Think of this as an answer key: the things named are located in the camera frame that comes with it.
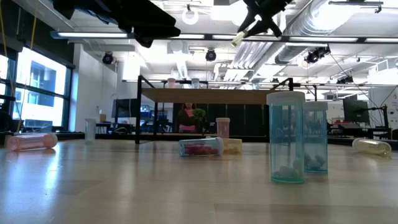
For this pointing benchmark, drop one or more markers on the person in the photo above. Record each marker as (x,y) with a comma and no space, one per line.
(186,119)

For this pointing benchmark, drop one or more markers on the black computer monitor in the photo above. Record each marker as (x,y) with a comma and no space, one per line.
(124,108)
(354,110)

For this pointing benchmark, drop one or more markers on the green bottle with red pills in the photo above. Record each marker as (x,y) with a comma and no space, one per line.
(195,83)

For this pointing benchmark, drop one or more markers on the blue medicine bottle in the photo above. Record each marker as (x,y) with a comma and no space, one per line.
(255,84)

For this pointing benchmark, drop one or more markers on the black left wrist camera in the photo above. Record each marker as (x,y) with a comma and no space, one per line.
(144,42)

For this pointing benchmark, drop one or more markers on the black cabinet row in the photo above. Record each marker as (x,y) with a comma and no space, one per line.
(236,119)

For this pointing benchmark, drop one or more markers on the wooden shelf black frame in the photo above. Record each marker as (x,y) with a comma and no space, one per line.
(202,96)

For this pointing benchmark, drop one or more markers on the yellow medicine bottle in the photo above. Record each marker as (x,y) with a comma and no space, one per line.
(372,147)
(238,39)
(235,145)

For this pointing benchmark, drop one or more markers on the small green tree plant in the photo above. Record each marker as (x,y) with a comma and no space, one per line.
(200,114)

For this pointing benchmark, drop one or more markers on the green bottle with white pills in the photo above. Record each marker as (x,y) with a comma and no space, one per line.
(286,140)

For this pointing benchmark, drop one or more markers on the black ceiling spotlight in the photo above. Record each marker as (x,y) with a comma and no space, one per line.
(211,55)
(108,58)
(314,57)

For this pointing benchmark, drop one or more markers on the long ceiling light bar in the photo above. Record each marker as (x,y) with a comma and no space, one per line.
(93,35)

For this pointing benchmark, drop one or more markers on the blue bottle with red pills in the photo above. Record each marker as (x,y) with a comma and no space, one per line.
(200,149)

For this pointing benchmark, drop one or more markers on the silver ventilation duct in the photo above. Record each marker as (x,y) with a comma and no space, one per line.
(308,21)

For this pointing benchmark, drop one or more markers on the small clear vial left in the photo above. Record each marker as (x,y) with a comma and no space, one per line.
(90,132)

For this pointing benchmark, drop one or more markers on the blue bottle with white pills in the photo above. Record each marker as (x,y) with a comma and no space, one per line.
(317,140)

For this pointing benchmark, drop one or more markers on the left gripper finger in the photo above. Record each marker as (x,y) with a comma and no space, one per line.
(152,18)
(161,32)

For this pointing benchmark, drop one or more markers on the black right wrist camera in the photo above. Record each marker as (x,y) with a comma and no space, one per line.
(276,29)

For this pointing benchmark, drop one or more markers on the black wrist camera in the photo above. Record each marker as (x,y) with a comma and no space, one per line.
(276,29)
(144,42)

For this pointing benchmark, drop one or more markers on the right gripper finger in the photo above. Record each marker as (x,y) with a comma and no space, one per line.
(248,20)
(259,27)

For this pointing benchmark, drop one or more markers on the short pink medicine bottle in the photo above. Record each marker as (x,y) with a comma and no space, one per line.
(223,129)

